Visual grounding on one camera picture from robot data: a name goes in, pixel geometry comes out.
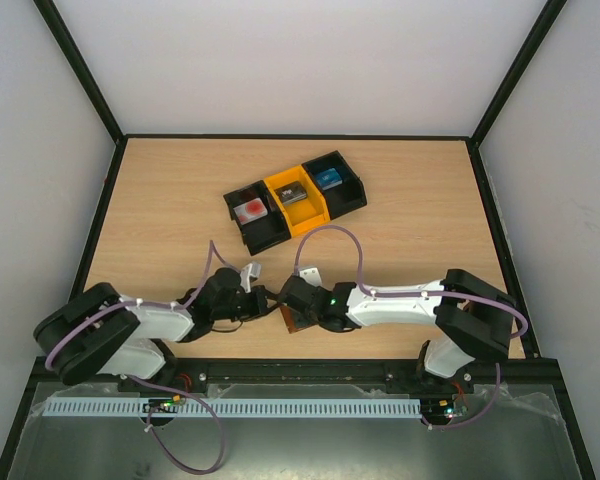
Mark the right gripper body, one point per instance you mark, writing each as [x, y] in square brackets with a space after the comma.
[290, 296]

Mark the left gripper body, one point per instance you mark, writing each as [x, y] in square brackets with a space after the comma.
[244, 311]

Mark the brown leather card holder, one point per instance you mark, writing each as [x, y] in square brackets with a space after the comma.
[296, 321]

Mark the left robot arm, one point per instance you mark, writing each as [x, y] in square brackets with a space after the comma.
[103, 332]

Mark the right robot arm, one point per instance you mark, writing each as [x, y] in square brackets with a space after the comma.
[476, 319]

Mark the red white card stack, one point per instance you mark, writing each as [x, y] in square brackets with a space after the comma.
[250, 211]

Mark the blue card stack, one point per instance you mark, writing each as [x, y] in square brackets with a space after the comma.
[328, 179]

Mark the left black bin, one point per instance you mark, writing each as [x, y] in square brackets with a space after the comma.
[259, 219]

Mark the black bin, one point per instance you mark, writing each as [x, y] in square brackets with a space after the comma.
[341, 188]
[259, 219]

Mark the yellow middle bin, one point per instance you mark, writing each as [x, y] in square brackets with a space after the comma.
[300, 201]

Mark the right black bin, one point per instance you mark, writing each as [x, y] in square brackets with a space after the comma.
[341, 188]

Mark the metal sheet front panel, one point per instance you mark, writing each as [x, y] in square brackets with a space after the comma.
[510, 432]

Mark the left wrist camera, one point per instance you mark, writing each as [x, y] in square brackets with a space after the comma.
[249, 274]

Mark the black front rail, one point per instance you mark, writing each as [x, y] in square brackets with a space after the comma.
[397, 377]

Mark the light blue cable duct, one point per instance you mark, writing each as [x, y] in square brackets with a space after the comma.
[226, 408]

